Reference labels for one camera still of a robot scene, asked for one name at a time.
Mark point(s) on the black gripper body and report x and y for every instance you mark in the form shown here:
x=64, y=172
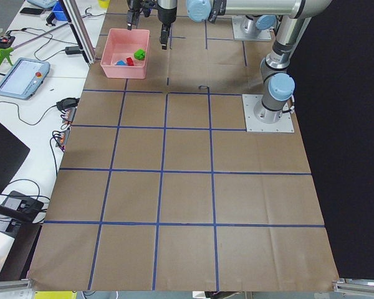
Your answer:
x=130, y=17
x=166, y=17

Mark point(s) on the blue storage bin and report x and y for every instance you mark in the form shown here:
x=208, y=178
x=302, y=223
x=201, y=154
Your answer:
x=58, y=13

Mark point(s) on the aluminium frame post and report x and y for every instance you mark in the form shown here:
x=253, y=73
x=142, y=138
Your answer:
x=79, y=30

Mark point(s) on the red toy block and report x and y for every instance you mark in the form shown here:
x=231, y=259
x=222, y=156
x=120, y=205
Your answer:
x=130, y=61

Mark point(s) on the blue toy block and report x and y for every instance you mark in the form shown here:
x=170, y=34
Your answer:
x=122, y=63

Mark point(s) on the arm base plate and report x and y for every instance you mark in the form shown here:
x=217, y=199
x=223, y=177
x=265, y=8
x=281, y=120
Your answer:
x=258, y=119
x=253, y=27

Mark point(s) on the black power adapter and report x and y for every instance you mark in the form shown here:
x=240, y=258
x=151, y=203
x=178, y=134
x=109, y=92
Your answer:
x=74, y=50

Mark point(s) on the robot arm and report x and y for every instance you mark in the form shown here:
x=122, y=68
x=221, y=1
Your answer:
x=198, y=11
x=206, y=60

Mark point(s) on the teach pendant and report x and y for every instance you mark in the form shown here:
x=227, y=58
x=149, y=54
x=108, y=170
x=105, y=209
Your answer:
x=24, y=78

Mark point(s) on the grabber reach tool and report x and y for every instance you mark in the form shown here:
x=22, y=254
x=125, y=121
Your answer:
x=6, y=53

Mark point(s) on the black device box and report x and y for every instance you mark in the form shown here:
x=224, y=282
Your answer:
x=20, y=207

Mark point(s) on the green toy block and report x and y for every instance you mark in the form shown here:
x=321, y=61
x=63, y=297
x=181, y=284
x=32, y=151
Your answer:
x=140, y=54

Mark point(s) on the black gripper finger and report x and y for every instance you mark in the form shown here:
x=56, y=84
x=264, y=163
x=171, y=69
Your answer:
x=131, y=19
x=164, y=35

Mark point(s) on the black usb hub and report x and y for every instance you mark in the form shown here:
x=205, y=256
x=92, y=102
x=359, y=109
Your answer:
x=67, y=103

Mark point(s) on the pink plastic box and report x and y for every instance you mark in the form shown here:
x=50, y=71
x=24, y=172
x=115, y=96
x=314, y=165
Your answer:
x=120, y=44

